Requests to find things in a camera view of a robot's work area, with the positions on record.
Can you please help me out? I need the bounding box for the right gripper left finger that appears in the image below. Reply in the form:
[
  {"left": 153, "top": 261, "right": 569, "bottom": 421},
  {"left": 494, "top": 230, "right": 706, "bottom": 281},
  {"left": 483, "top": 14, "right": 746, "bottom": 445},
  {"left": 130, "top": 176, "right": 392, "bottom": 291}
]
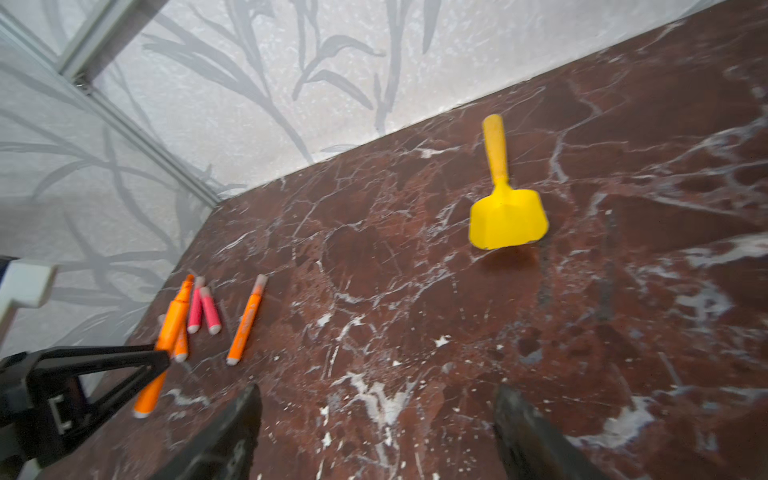
[{"left": 151, "top": 383, "right": 262, "bottom": 479}]

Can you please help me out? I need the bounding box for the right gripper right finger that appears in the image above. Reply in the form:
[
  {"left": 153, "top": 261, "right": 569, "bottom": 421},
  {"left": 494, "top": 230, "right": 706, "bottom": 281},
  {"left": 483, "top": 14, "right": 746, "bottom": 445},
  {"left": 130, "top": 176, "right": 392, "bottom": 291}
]
[{"left": 493, "top": 385, "right": 606, "bottom": 479}]

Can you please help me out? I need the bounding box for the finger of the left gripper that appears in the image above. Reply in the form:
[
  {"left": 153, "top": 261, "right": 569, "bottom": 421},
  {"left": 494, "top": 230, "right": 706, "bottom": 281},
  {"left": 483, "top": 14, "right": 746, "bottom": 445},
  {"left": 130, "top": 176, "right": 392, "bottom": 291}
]
[{"left": 1, "top": 345, "right": 170, "bottom": 468}]

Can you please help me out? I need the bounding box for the orange highlighter lone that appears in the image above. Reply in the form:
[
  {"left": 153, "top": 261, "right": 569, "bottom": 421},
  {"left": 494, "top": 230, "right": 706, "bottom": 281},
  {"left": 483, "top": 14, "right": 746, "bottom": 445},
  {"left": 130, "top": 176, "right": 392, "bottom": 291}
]
[{"left": 173, "top": 327, "right": 189, "bottom": 363}]

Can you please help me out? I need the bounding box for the pink highlighter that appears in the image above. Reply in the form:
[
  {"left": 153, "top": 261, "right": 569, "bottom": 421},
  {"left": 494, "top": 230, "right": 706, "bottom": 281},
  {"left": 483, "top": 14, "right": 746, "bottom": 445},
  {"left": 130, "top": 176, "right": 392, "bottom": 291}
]
[
  {"left": 200, "top": 286, "right": 222, "bottom": 335},
  {"left": 187, "top": 276, "right": 205, "bottom": 334}
]

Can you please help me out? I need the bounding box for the orange highlighter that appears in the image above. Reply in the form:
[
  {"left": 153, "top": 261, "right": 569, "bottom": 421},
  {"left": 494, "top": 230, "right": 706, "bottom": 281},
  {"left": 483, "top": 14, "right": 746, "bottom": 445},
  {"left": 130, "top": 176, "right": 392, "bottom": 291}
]
[
  {"left": 226, "top": 274, "right": 268, "bottom": 366},
  {"left": 133, "top": 275, "right": 195, "bottom": 419}
]

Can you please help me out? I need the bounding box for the yellow plastic scoop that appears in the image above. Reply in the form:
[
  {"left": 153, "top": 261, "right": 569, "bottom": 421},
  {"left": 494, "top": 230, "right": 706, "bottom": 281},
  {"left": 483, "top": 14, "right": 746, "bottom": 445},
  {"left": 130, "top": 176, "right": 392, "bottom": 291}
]
[{"left": 469, "top": 114, "right": 549, "bottom": 250}]

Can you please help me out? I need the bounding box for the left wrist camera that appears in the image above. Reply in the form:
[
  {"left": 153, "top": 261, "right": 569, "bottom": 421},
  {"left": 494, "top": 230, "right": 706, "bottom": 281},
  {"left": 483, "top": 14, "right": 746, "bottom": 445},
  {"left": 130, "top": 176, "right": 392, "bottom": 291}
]
[{"left": 1, "top": 255, "right": 58, "bottom": 343}]

